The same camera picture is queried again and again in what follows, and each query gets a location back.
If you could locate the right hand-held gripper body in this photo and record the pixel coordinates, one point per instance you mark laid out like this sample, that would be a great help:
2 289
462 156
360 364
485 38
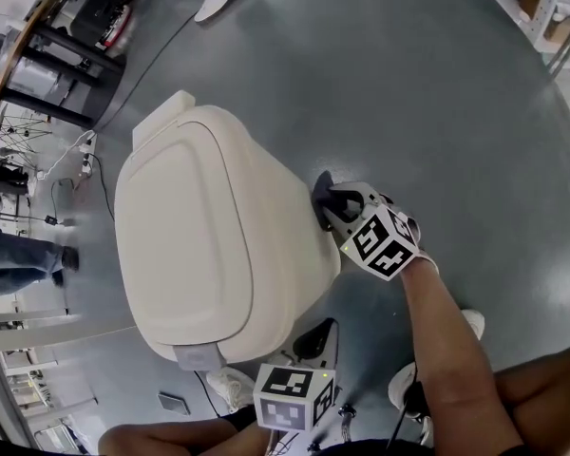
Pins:
380 250

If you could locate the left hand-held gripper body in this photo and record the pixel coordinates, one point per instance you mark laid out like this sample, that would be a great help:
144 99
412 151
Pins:
285 411

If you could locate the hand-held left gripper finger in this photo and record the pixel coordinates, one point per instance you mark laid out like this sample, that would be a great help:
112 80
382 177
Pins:
306 345
327 335

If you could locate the dark blue cloth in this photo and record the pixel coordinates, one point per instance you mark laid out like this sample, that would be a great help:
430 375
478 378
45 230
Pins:
323 190

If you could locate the beige plastic trash bin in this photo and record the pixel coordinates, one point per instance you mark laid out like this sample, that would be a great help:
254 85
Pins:
195 235

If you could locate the person's right forearm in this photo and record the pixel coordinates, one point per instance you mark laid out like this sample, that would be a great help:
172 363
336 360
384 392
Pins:
446 349

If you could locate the person's left white shoe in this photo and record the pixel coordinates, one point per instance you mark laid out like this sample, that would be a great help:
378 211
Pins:
228 387

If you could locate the person's white shoe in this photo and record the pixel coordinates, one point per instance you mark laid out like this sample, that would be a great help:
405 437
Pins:
228 387
401 387

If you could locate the black office chair base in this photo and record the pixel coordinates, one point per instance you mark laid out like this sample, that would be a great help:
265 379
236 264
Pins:
347 413

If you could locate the person's black shorts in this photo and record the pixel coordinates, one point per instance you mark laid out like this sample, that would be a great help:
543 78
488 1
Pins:
361 449

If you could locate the person's right white shoe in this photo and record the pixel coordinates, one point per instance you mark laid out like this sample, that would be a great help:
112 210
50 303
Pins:
401 387

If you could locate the person's left leg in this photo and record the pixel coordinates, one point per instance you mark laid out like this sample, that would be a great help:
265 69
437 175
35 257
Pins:
180 437

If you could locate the person's leg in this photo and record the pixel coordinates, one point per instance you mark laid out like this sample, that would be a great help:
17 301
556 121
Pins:
180 437
551 397

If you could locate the dark smartphone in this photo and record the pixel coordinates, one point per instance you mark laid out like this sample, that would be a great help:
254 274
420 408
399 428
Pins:
173 403

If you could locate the person's right leg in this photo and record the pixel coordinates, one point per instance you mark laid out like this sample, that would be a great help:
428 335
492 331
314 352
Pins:
551 397

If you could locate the white slanted board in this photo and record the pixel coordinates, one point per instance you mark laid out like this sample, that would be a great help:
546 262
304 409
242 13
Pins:
52 333

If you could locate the white power strip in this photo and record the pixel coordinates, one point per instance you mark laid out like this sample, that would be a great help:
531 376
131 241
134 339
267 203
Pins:
88 159

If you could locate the black power adapter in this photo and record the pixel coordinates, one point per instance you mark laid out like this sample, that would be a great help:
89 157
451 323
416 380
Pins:
51 219

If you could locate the wooden table with black legs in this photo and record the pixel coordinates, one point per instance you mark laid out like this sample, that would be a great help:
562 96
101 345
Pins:
76 54

